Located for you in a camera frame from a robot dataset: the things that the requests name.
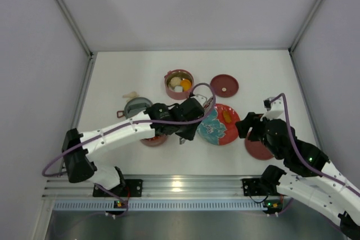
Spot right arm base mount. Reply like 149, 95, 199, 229
241, 165, 286, 197

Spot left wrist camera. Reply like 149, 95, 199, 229
189, 93, 208, 106

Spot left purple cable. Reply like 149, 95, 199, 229
42, 83, 217, 178

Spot aluminium rail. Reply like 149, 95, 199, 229
42, 175, 253, 199

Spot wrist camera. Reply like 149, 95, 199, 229
189, 93, 208, 106
261, 96, 285, 120

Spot beige toy piece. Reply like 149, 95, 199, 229
122, 91, 139, 99

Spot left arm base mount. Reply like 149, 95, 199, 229
92, 167, 143, 197

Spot pink steel bowl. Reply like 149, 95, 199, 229
140, 135, 168, 147
164, 69, 194, 100

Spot white sushi roll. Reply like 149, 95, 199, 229
174, 85, 183, 93

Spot orange half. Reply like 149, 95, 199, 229
180, 79, 192, 92

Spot pink steel bowl near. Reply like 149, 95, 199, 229
140, 135, 168, 147

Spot grey lunch box lid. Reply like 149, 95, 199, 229
116, 97, 153, 119

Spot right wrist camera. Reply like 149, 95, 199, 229
261, 96, 285, 120

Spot dark red lid near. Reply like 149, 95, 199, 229
245, 137, 274, 161

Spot steel serving tongs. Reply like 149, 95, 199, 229
179, 97, 214, 145

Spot dark red lid far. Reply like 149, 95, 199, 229
210, 74, 240, 98

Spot pink steel bowl far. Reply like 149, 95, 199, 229
164, 69, 194, 100

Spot steamed bun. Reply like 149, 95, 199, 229
169, 76, 182, 88

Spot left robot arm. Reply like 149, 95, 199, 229
62, 96, 206, 190

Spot red and teal plate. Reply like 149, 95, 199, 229
197, 103, 240, 146

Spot fried orange piece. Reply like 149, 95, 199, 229
222, 110, 232, 123

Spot dark red lid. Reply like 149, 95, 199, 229
210, 74, 240, 98
245, 137, 274, 161

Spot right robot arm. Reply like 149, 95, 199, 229
235, 112, 359, 239

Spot slotted cable duct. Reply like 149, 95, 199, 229
53, 199, 267, 211

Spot red sausage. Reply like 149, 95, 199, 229
149, 136, 160, 141

